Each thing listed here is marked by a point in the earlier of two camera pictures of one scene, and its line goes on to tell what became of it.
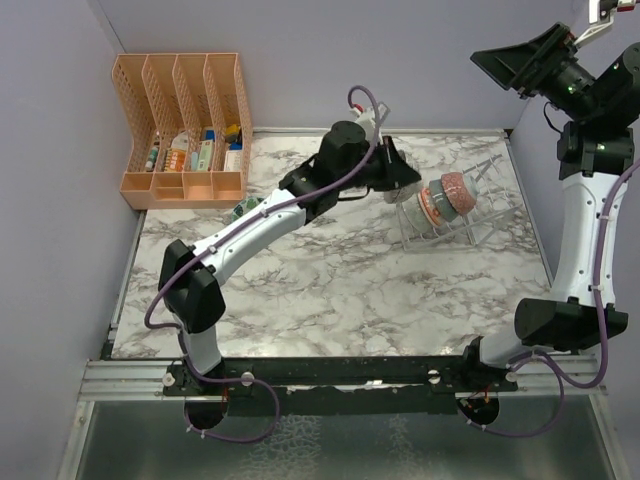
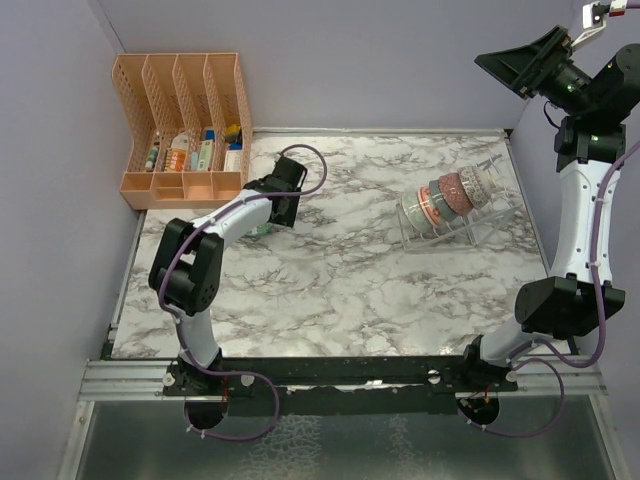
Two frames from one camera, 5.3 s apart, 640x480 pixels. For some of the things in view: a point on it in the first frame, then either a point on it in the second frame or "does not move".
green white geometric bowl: (416, 215) does not move
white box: (232, 160) does not move
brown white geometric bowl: (404, 193) -> (477, 184)
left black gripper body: (372, 173) -> (288, 219)
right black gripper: (525, 66) does not move
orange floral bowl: (428, 206) does not move
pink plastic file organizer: (189, 125) does not move
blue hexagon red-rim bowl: (455, 186) -> (445, 208)
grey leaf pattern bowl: (461, 191) does not move
